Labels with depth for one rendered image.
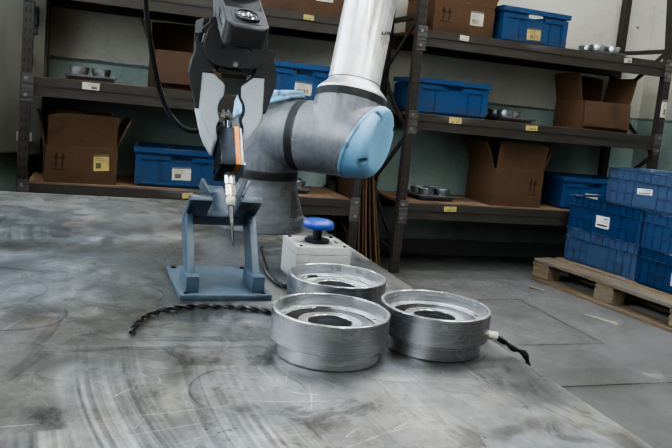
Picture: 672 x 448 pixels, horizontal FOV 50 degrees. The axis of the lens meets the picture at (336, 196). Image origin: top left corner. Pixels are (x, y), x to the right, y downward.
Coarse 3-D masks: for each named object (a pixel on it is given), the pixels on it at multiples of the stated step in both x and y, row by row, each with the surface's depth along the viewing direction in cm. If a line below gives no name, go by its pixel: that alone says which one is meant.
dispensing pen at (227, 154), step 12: (228, 120) 83; (228, 132) 81; (228, 144) 80; (216, 156) 81; (228, 156) 79; (216, 168) 81; (228, 168) 80; (216, 180) 82; (228, 180) 80; (228, 192) 79; (228, 204) 79
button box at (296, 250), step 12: (288, 240) 92; (300, 240) 92; (312, 240) 90; (324, 240) 91; (336, 240) 94; (288, 252) 91; (300, 252) 88; (312, 252) 88; (324, 252) 89; (336, 252) 89; (348, 252) 90; (288, 264) 91; (348, 264) 90
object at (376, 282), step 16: (288, 272) 76; (304, 272) 81; (320, 272) 82; (336, 272) 82; (352, 272) 82; (368, 272) 81; (288, 288) 76; (304, 288) 73; (320, 288) 72; (336, 288) 72; (352, 288) 72; (368, 288) 73; (384, 288) 76
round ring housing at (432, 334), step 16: (384, 304) 68; (400, 304) 72; (448, 304) 74; (464, 304) 73; (480, 304) 71; (400, 320) 66; (416, 320) 65; (432, 320) 64; (448, 320) 64; (464, 320) 65; (480, 320) 66; (400, 336) 66; (416, 336) 65; (432, 336) 64; (448, 336) 64; (464, 336) 65; (480, 336) 66; (400, 352) 67; (416, 352) 66; (432, 352) 65; (448, 352) 65; (464, 352) 66
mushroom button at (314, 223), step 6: (306, 222) 90; (312, 222) 90; (318, 222) 90; (324, 222) 90; (330, 222) 91; (312, 228) 90; (318, 228) 90; (324, 228) 90; (330, 228) 90; (318, 234) 91
